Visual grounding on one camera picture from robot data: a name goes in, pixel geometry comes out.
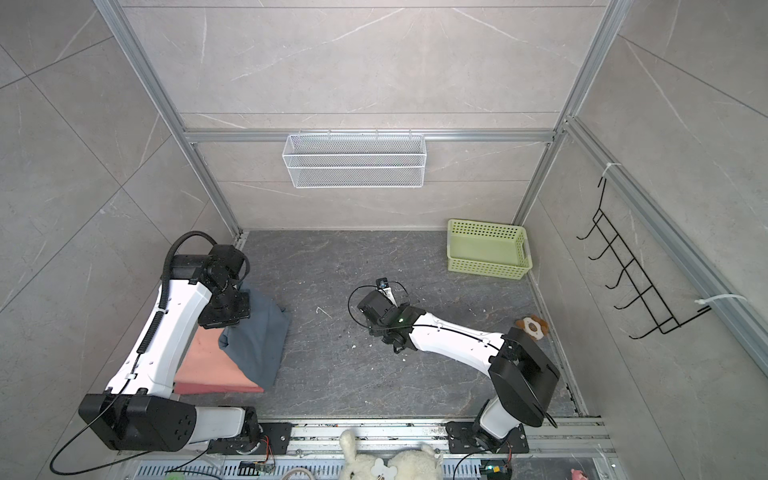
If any aluminium frame post corner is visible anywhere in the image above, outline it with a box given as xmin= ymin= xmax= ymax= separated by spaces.
xmin=94 ymin=0 xmax=243 ymax=238
xmin=512 ymin=0 xmax=632 ymax=225

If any black wire hook rack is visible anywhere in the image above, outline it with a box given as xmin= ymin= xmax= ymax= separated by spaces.
xmin=577 ymin=178 xmax=712 ymax=341

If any small brown plush toy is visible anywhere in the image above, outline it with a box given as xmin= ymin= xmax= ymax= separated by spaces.
xmin=515 ymin=315 xmax=550 ymax=341

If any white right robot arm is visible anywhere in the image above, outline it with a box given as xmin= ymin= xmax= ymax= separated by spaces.
xmin=357 ymin=286 xmax=560 ymax=453

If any aluminium frame post left corner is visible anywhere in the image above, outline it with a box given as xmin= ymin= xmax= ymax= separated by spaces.
xmin=94 ymin=0 xmax=243 ymax=238

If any folded pink t-shirt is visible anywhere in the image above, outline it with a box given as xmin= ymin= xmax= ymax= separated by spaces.
xmin=173 ymin=327 xmax=264 ymax=395

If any white plush toy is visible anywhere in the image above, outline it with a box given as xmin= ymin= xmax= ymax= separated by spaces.
xmin=339 ymin=430 xmax=444 ymax=480

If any light green plastic basket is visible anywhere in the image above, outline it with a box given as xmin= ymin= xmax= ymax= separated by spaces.
xmin=446 ymin=219 xmax=533 ymax=280

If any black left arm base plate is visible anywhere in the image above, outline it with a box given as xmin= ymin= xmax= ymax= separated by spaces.
xmin=207 ymin=423 xmax=292 ymax=456

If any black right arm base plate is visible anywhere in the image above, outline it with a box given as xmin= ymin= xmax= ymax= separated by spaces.
xmin=445 ymin=421 xmax=530 ymax=454

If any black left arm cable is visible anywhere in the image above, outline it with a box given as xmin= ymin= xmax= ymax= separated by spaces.
xmin=136 ymin=230 xmax=218 ymax=355

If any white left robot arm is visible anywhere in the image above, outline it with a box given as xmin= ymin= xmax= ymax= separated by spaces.
xmin=78 ymin=242 xmax=263 ymax=454

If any aluminium front rail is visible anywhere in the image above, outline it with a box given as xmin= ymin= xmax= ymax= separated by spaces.
xmin=259 ymin=417 xmax=617 ymax=459

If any blue-grey t-shirt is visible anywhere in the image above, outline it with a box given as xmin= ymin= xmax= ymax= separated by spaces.
xmin=218 ymin=283 xmax=290 ymax=390

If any white wire mesh basket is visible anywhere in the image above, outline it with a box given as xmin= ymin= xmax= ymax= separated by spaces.
xmin=282 ymin=133 xmax=428 ymax=189

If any aluminium frame post right corner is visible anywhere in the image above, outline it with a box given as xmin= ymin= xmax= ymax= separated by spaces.
xmin=512 ymin=0 xmax=632 ymax=225

